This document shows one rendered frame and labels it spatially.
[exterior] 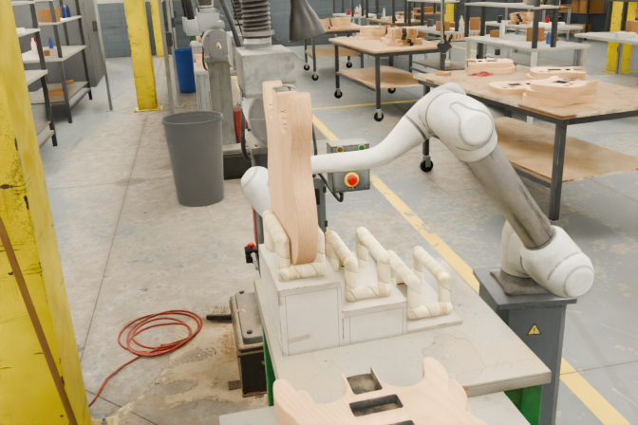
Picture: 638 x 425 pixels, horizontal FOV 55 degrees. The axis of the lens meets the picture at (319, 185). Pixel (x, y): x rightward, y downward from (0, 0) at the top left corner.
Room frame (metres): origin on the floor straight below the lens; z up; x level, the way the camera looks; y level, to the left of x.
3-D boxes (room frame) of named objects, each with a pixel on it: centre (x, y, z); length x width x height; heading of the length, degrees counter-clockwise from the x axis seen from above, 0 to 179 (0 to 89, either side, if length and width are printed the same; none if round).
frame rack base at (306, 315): (1.38, 0.06, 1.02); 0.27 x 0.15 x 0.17; 15
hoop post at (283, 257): (1.28, 0.09, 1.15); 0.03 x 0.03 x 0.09
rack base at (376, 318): (1.41, -0.09, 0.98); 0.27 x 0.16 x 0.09; 15
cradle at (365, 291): (1.32, -0.11, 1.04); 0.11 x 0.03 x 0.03; 105
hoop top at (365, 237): (1.42, -0.13, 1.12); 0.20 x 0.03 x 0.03; 14
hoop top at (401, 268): (1.44, -0.20, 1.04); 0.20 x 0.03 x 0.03; 14
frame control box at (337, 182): (2.51, -0.09, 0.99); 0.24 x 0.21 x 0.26; 11
